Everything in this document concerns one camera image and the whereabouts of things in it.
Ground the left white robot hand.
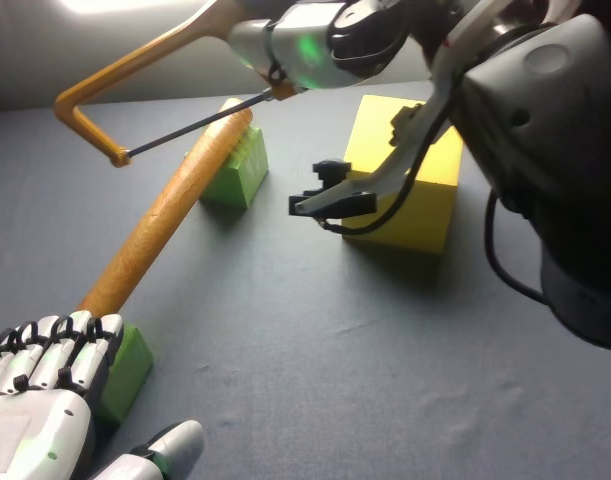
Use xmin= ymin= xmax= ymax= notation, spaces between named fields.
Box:
xmin=0 ymin=309 xmax=206 ymax=480

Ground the yellow cube block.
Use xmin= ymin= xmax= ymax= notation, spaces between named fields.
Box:
xmin=342 ymin=94 xmax=465 ymax=255

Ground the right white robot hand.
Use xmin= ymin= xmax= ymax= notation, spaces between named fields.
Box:
xmin=226 ymin=0 xmax=431 ymax=92

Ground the black camera cable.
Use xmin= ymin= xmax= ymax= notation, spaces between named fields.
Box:
xmin=317 ymin=69 xmax=551 ymax=307

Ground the orange hacksaw with black handle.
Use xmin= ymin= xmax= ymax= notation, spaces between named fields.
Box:
xmin=53 ymin=0 xmax=306 ymax=169

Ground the green support block with grooves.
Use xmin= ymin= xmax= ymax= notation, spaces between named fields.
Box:
xmin=183 ymin=124 xmax=269 ymax=209

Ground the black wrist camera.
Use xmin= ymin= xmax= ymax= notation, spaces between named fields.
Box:
xmin=288 ymin=158 xmax=377 ymax=219

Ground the grey table cloth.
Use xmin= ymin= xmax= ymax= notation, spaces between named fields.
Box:
xmin=0 ymin=79 xmax=611 ymax=480

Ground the round wooden rod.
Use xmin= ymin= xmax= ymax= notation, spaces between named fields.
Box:
xmin=76 ymin=97 xmax=255 ymax=319

